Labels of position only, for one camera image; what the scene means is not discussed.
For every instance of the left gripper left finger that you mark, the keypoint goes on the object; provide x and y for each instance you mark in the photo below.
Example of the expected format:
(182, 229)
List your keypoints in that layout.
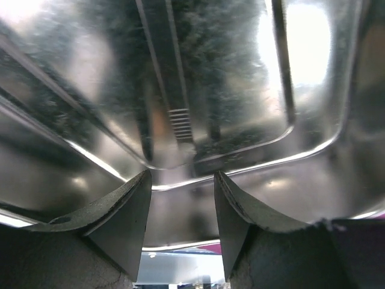
(97, 246)

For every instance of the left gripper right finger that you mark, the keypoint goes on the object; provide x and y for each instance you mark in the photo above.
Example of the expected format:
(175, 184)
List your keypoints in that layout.
(263, 248)

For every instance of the steel instrument tray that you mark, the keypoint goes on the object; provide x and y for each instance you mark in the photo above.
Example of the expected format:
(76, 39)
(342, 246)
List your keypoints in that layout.
(285, 97)

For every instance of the purple cloth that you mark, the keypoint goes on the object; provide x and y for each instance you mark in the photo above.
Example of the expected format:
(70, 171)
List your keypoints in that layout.
(365, 220)

